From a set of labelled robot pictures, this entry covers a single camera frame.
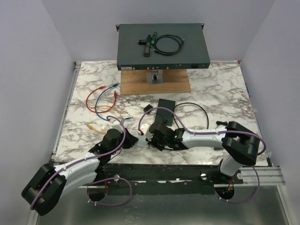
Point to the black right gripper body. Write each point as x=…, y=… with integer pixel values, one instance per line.
x=159, y=144

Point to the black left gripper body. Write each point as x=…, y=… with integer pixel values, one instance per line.
x=121, y=140

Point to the black power adapter with cable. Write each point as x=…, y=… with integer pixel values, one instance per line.
x=147, y=108

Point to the white grey small switch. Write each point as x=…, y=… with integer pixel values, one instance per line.
x=142, y=142

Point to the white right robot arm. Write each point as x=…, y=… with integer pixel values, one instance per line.
x=241, y=144

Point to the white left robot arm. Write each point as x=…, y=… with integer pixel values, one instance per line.
x=50, y=182

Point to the small black power adapter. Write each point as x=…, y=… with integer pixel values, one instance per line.
x=223, y=123

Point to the wooden board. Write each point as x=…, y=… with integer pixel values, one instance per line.
x=144, y=82

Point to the grey rack unit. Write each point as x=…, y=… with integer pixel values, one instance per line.
x=177, y=46

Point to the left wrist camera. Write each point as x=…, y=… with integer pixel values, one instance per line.
x=116, y=125

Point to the black network switch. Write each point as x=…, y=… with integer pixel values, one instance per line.
x=169, y=104

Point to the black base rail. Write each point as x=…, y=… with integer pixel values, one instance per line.
x=147, y=179

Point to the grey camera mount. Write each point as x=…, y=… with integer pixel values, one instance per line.
x=155, y=77

